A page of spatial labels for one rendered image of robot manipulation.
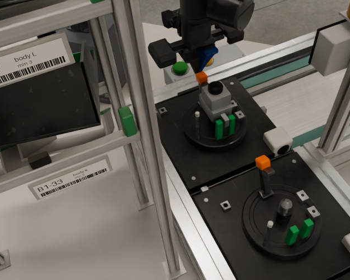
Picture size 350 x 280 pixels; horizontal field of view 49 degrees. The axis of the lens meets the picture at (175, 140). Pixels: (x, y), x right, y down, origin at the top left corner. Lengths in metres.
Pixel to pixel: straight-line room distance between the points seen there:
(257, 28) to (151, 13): 0.76
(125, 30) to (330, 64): 0.43
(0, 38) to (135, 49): 0.11
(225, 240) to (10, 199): 0.52
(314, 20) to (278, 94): 1.91
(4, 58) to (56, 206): 0.65
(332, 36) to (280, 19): 2.20
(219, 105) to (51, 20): 0.51
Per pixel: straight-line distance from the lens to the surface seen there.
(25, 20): 0.31
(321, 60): 0.69
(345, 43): 0.67
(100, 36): 0.54
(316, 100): 1.02
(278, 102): 0.99
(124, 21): 0.32
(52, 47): 0.32
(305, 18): 2.90
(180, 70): 0.98
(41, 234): 0.91
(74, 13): 0.31
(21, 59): 0.32
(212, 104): 0.75
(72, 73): 0.42
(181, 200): 0.77
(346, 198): 0.82
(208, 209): 0.74
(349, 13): 0.67
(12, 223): 0.95
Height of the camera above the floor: 1.63
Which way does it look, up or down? 52 degrees down
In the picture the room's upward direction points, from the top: 6 degrees counter-clockwise
